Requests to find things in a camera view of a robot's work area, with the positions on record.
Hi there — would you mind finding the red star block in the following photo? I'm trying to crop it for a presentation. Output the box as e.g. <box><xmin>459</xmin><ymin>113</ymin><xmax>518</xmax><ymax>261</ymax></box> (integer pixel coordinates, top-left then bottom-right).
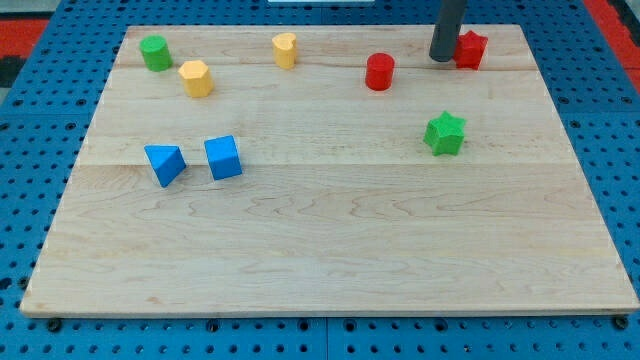
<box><xmin>453</xmin><ymin>30</ymin><xmax>488</xmax><ymax>70</ymax></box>

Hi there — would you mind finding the blue triangle block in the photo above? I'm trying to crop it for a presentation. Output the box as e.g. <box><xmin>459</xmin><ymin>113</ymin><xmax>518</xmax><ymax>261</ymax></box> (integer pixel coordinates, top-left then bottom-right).
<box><xmin>144</xmin><ymin>145</ymin><xmax>187</xmax><ymax>188</ymax></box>

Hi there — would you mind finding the green cylinder block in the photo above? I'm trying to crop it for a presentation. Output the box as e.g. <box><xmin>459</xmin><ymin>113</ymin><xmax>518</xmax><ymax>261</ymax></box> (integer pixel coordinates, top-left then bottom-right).
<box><xmin>139</xmin><ymin>35</ymin><xmax>173</xmax><ymax>72</ymax></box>

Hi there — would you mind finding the yellow hexagon block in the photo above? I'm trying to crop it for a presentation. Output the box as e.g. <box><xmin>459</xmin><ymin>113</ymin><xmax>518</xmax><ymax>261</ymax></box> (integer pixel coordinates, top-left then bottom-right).
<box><xmin>178</xmin><ymin>60</ymin><xmax>215</xmax><ymax>98</ymax></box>

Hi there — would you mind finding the yellow heart block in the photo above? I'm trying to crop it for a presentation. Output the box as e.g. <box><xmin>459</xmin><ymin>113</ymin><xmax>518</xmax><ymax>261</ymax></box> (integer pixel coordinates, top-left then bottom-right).
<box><xmin>272</xmin><ymin>32</ymin><xmax>297</xmax><ymax>70</ymax></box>

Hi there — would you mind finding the red cylinder block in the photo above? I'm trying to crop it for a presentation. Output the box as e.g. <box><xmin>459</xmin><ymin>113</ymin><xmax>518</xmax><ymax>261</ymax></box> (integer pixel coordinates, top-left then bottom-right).
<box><xmin>365</xmin><ymin>53</ymin><xmax>395</xmax><ymax>91</ymax></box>

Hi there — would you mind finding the green star block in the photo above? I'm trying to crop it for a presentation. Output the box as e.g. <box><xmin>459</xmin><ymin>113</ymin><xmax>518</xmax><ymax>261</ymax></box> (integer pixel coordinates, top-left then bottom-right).
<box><xmin>423</xmin><ymin>111</ymin><xmax>466</xmax><ymax>156</ymax></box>

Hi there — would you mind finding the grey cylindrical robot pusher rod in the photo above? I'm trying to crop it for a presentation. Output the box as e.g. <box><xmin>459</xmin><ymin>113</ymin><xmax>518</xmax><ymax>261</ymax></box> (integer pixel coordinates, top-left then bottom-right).
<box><xmin>429</xmin><ymin>0</ymin><xmax>468</xmax><ymax>62</ymax></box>

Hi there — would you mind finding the blue cube block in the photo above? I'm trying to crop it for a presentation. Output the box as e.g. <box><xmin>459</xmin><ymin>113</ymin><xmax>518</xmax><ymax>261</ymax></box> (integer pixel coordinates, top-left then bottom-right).
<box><xmin>204</xmin><ymin>135</ymin><xmax>243</xmax><ymax>180</ymax></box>

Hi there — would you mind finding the light wooden board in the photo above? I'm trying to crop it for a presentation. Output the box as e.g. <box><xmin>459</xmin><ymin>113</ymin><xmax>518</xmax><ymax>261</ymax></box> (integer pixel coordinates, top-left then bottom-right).
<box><xmin>21</xmin><ymin>25</ymin><xmax>639</xmax><ymax>318</ymax></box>

